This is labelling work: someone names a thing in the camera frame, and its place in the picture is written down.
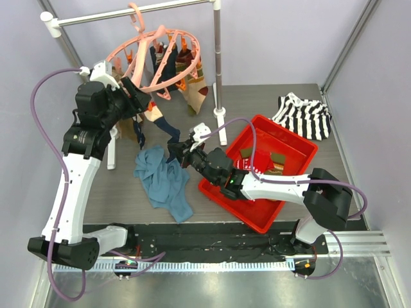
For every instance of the navy blue sock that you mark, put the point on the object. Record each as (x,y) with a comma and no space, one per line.
(169,70)

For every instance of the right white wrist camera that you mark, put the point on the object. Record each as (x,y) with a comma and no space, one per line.
(198,134)

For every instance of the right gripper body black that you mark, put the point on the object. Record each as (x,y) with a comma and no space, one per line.
(185,152)

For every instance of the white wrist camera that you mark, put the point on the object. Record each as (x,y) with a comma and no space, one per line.
(198,134)
(101,72)

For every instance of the blue cloth garment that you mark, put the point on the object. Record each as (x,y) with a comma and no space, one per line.
(164,182)

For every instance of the red christmas sock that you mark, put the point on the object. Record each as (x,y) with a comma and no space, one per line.
(245,164)
(262,161)

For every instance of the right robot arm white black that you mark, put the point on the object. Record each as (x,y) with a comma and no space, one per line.
(326,199)

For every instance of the maroon striped sock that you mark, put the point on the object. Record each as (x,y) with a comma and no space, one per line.
(196,89)

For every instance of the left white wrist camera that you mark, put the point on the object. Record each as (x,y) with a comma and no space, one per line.
(101,72)

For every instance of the black white cuffed sock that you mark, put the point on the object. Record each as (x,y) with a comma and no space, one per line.
(153,114)
(138,132)

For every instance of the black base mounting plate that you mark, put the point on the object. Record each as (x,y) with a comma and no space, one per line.
(217,242)

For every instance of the white slotted cable duct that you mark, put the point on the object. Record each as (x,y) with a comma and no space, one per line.
(117,266)

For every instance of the black white striped garment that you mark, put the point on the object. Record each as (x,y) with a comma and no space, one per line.
(310,119)

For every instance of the pink round clip hanger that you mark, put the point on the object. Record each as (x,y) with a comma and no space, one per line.
(135,61)

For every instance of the metal clothes rack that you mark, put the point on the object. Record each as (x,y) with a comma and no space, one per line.
(56,28)

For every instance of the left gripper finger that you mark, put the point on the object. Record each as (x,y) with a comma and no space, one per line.
(129,86)
(141,100)

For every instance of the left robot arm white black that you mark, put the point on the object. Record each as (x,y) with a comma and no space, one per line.
(99,109)

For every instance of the red plastic tray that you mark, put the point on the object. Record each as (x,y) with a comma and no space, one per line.
(299,152)

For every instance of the olive green orange-toe sock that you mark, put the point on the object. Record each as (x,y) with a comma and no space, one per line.
(275,164)

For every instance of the brown sock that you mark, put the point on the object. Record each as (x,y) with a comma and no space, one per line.
(126,129)

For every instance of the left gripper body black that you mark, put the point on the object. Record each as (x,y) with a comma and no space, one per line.
(121,106)

